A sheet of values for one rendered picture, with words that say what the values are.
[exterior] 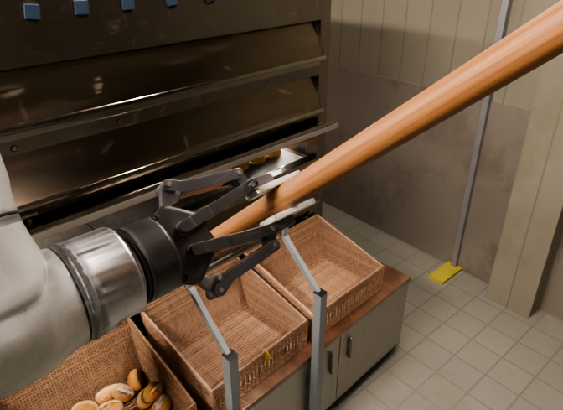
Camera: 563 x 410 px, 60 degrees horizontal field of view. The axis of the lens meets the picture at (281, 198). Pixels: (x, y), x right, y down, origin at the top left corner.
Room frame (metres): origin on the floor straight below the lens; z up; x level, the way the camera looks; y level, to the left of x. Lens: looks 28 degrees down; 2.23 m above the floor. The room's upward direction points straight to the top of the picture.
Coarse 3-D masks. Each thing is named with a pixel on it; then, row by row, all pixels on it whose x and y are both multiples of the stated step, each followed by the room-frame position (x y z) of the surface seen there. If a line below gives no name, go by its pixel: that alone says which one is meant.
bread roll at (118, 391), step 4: (116, 384) 1.37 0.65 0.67; (120, 384) 1.38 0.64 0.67; (124, 384) 1.39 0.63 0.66; (112, 388) 1.35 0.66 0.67; (116, 388) 1.35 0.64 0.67; (120, 388) 1.35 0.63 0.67; (124, 388) 1.36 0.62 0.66; (128, 388) 1.37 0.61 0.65; (112, 392) 1.34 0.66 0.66; (116, 392) 1.34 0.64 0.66; (120, 392) 1.34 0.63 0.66; (124, 392) 1.35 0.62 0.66; (128, 392) 1.35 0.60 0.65; (132, 392) 1.37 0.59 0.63; (112, 396) 1.34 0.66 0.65; (116, 396) 1.34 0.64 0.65; (120, 396) 1.34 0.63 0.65; (124, 396) 1.34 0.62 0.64; (128, 396) 1.35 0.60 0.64; (132, 396) 1.36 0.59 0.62; (120, 400) 1.34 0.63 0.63; (124, 400) 1.34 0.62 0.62; (128, 400) 1.35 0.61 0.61
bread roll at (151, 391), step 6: (150, 384) 1.37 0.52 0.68; (156, 384) 1.37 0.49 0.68; (162, 384) 1.39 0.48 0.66; (144, 390) 1.35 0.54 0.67; (150, 390) 1.34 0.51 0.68; (156, 390) 1.34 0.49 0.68; (162, 390) 1.36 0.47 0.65; (144, 396) 1.32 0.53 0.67; (150, 396) 1.32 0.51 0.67; (156, 396) 1.33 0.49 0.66
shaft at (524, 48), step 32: (512, 32) 0.36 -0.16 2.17; (544, 32) 0.33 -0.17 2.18; (480, 64) 0.36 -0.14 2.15; (512, 64) 0.34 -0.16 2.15; (416, 96) 0.40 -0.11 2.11; (448, 96) 0.37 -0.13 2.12; (480, 96) 0.36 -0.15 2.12; (384, 128) 0.41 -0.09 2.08; (416, 128) 0.39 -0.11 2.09; (320, 160) 0.47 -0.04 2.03; (352, 160) 0.43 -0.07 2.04; (288, 192) 0.49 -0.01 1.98; (224, 224) 0.59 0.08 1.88; (256, 224) 0.54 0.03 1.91
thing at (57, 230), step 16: (288, 128) 2.35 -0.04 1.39; (304, 128) 2.30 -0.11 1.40; (240, 144) 2.13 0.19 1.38; (256, 144) 2.09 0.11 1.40; (288, 144) 2.08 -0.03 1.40; (208, 160) 1.92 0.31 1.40; (240, 160) 1.88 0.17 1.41; (160, 176) 1.77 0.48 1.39; (192, 176) 1.71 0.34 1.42; (112, 192) 1.63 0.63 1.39; (128, 192) 1.61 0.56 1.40; (64, 208) 1.51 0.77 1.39; (80, 208) 1.49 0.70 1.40; (112, 208) 1.47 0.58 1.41; (64, 224) 1.35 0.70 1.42; (80, 224) 1.39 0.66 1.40
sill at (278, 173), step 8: (304, 160) 2.42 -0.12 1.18; (312, 160) 2.43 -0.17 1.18; (280, 168) 2.32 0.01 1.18; (288, 168) 2.32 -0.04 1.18; (296, 168) 2.33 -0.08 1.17; (304, 168) 2.38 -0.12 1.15; (272, 176) 2.22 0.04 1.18; (280, 176) 2.25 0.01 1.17; (224, 192) 2.04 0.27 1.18; (200, 200) 1.96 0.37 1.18; (208, 200) 1.96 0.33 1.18; (184, 208) 1.89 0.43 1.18; (192, 208) 1.89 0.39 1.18; (200, 208) 1.90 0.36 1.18
